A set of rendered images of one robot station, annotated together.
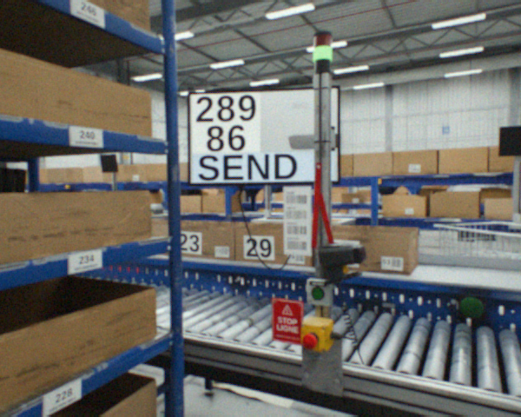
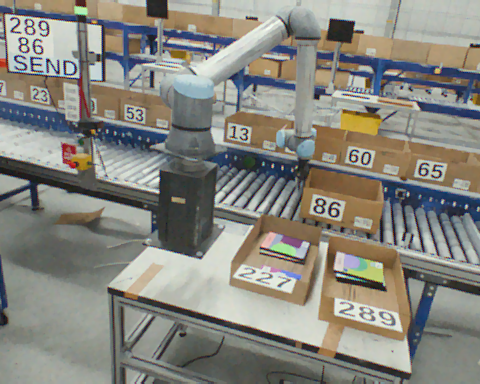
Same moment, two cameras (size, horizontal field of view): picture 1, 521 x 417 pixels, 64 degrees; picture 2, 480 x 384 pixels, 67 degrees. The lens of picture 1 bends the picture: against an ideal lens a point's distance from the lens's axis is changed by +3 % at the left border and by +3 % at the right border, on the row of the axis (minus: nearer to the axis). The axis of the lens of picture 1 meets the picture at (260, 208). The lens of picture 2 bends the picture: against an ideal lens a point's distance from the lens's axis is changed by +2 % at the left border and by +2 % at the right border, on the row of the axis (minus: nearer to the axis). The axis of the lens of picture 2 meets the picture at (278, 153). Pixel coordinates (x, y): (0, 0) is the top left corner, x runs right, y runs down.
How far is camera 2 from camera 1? 1.18 m
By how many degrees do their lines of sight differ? 22
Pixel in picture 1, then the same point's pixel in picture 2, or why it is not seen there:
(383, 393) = (113, 190)
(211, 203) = (111, 43)
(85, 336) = not seen: outside the picture
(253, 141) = (49, 50)
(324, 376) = (88, 181)
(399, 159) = not seen: hidden behind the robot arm
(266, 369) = (61, 177)
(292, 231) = (69, 108)
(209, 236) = (54, 93)
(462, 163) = not seen: hidden behind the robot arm
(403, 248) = (168, 115)
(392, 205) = (256, 65)
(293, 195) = (68, 88)
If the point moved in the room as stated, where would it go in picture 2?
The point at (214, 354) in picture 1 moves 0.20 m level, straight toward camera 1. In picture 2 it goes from (34, 169) to (23, 183)
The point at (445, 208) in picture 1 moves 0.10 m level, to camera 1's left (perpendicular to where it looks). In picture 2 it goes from (290, 73) to (285, 72)
